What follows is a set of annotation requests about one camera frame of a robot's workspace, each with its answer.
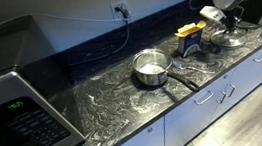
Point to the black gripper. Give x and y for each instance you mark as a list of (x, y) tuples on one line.
[(234, 14)]

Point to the blue yellow pasta box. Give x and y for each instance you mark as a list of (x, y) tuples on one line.
[(189, 42)]

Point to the silver metal fork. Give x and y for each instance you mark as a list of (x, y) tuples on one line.
[(195, 68)]

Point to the small round cabinet lock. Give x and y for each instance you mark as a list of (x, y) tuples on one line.
[(149, 129)]

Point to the black silver microwave oven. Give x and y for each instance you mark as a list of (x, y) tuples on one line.
[(14, 131)]

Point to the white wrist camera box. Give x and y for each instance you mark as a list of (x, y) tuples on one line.
[(212, 14)]

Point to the white wall outlet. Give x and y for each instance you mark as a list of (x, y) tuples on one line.
[(120, 14)]

